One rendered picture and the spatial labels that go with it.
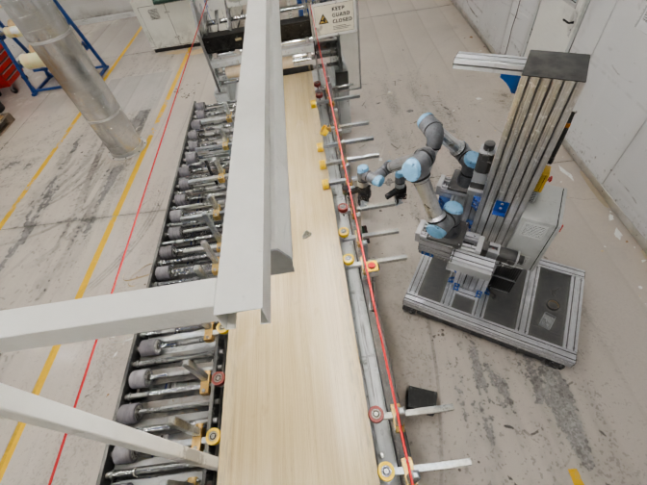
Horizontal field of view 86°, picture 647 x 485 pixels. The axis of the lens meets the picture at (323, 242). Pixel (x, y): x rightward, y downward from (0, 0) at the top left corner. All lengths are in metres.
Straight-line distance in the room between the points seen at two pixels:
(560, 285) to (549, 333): 0.47
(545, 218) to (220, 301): 2.10
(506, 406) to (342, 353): 1.45
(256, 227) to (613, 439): 3.04
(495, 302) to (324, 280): 1.49
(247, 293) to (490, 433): 2.66
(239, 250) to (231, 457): 1.65
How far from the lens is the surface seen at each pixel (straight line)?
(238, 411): 2.15
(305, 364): 2.12
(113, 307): 0.61
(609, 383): 3.46
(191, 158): 3.82
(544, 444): 3.13
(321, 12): 4.34
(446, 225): 2.18
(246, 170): 0.70
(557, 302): 3.33
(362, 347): 2.42
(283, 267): 0.69
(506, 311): 3.17
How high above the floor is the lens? 2.88
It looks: 52 degrees down
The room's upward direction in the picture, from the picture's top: 11 degrees counter-clockwise
